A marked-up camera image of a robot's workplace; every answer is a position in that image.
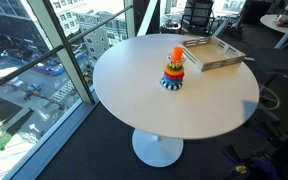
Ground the black white checkered ring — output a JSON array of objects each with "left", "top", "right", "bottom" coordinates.
[{"left": 159, "top": 78, "right": 184, "bottom": 92}]

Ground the red ridged stacking ring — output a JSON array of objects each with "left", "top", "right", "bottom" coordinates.
[{"left": 163, "top": 71, "right": 185, "bottom": 82}]

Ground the orange bumpy stacking ring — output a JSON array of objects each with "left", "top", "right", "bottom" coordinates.
[{"left": 164, "top": 64, "right": 186, "bottom": 77}]

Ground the green bumpy stacking ring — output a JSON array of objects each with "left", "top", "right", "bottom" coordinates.
[{"left": 167, "top": 62, "right": 185, "bottom": 71}]

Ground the orange stacking toy post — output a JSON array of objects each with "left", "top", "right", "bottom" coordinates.
[{"left": 171, "top": 46, "right": 184, "bottom": 65}]

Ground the clear ring with coloured beads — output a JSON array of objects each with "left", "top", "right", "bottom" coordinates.
[{"left": 167, "top": 52, "right": 187, "bottom": 68}]

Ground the white slanted window column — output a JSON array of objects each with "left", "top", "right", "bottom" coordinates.
[{"left": 136, "top": 0, "right": 159, "bottom": 37}]

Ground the grey window mullion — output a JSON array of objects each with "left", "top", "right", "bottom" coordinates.
[
  {"left": 123, "top": 0, "right": 136, "bottom": 38},
  {"left": 27, "top": 0, "right": 96, "bottom": 105}
]

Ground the black window railing bar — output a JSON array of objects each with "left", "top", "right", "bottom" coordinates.
[{"left": 0, "top": 4, "right": 133, "bottom": 96}]

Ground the white chair base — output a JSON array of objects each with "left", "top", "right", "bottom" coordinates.
[{"left": 257, "top": 84, "right": 282, "bottom": 123}]

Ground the dark office chair seat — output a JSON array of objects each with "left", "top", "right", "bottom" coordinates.
[{"left": 253, "top": 46, "right": 288, "bottom": 76}]

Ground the white round office table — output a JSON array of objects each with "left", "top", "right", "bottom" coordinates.
[{"left": 259, "top": 13, "right": 288, "bottom": 50}]

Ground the black cart with clamps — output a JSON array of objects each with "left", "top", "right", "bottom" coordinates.
[{"left": 221, "top": 124, "right": 288, "bottom": 180}]

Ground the white round table pedestal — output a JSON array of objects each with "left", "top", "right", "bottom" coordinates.
[{"left": 131, "top": 128, "right": 185, "bottom": 168}]

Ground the black frame chair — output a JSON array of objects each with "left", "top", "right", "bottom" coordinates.
[{"left": 179, "top": 0, "right": 216, "bottom": 37}]

